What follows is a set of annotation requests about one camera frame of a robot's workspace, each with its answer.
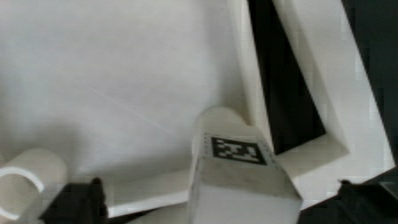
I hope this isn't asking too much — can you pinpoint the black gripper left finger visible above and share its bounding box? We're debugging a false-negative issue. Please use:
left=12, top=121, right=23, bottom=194
left=39, top=178, right=108, bottom=224

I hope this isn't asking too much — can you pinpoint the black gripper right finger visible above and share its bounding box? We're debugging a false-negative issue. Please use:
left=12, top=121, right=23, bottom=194
left=298, top=166, right=398, bottom=224

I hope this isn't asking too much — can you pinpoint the white table leg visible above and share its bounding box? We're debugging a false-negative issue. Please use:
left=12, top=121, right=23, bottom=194
left=186, top=107, right=301, bottom=224

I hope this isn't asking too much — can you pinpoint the white square tabletop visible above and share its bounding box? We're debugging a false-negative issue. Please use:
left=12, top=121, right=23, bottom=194
left=0, top=0, right=351, bottom=224

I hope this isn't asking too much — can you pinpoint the white U-shaped obstacle fence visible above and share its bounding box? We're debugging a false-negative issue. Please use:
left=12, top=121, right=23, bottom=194
left=273, top=0, right=394, bottom=207

